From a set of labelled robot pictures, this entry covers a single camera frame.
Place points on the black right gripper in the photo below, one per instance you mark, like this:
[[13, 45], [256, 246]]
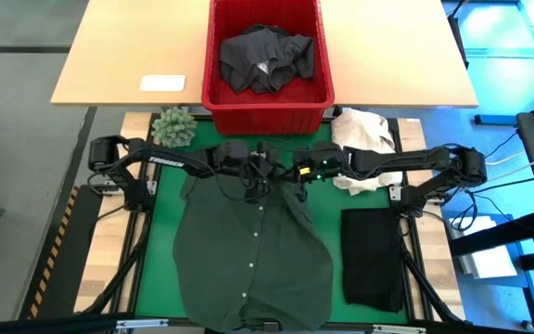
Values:
[[315, 162]]

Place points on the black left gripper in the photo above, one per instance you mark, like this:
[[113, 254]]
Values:
[[247, 166]]

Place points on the red ribbed plastic bin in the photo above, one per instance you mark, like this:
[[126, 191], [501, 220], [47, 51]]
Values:
[[267, 118]]

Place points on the dark green garment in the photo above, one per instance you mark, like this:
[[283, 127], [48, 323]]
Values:
[[248, 260]]

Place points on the black garment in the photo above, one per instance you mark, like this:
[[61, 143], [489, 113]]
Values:
[[373, 260]]

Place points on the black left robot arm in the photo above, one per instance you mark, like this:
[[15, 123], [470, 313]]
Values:
[[165, 160]]

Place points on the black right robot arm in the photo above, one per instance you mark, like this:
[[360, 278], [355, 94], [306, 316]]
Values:
[[401, 160]]

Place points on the beige garment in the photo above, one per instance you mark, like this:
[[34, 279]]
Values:
[[364, 130]]

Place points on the green spiky plant ornament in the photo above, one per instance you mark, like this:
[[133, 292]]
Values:
[[174, 126]]

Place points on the dark grey garment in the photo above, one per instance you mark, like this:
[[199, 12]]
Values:
[[248, 60]]

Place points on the white rectangular pad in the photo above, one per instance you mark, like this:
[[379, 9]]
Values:
[[162, 83]]

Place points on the light wooden desk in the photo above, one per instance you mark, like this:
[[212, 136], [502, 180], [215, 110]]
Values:
[[387, 55]]

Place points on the wooden side board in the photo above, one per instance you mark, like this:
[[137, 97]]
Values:
[[434, 260], [100, 260]]

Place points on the green work mat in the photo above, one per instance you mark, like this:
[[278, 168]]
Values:
[[156, 322]]

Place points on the black hazard-striped floor plate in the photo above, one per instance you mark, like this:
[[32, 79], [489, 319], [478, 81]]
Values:
[[70, 250]]

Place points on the white box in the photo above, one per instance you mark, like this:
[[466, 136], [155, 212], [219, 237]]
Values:
[[489, 260]]

